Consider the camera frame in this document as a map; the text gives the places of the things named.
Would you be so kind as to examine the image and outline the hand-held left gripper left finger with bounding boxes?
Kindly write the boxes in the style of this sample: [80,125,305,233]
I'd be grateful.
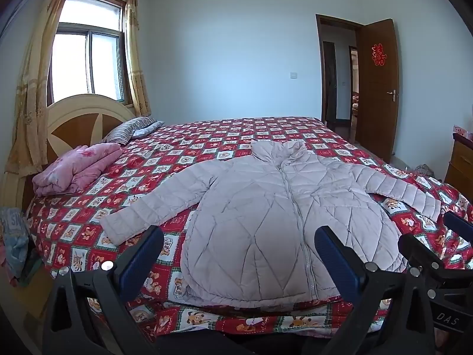
[42,225,165,355]

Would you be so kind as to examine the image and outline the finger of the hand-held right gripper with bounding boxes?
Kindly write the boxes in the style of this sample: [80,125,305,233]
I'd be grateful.
[398,233,456,283]
[443,212,473,246]

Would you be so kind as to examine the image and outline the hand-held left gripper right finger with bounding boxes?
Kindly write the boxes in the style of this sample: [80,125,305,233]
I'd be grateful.
[314,225,436,355]

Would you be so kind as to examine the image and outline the light pink quilted jacket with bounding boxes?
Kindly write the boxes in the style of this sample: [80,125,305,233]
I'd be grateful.
[100,138,442,309]

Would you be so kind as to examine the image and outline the pile of clothes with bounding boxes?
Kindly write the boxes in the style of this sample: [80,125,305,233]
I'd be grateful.
[0,207,41,287]

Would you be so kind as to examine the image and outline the wooden cabinet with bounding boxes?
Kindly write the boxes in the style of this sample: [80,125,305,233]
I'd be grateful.
[443,133,473,196]

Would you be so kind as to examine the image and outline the red printed bedspread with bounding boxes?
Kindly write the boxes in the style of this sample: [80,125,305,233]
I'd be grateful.
[26,116,473,343]

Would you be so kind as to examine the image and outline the pink folded blanket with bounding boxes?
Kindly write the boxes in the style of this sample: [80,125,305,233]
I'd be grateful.
[33,143,122,196]

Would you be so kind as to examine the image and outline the striped pillow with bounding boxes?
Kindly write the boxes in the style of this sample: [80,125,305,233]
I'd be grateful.
[101,117,156,145]

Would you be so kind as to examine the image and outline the brown wooden door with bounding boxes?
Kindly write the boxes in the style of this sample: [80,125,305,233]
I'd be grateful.
[355,18,400,163]

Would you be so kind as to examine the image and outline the light patterned pillow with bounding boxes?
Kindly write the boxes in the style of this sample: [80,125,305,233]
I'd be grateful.
[131,120,165,139]

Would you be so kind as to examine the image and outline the cream and wood headboard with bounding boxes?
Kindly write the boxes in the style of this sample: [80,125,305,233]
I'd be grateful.
[2,94,135,211]

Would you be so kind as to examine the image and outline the dark hallway door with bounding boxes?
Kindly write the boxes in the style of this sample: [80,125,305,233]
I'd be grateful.
[323,41,338,121]

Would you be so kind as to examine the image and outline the red paper door decoration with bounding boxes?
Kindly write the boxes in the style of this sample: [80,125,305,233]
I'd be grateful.
[371,43,387,66]

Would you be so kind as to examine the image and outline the yellow curtain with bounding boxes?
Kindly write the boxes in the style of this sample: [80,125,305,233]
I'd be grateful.
[5,0,78,176]
[124,0,152,117]

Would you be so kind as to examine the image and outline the window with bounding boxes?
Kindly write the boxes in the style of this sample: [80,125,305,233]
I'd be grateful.
[46,0,128,106]

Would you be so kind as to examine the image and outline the brown door frame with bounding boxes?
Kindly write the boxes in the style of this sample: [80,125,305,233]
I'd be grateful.
[315,14,365,143]

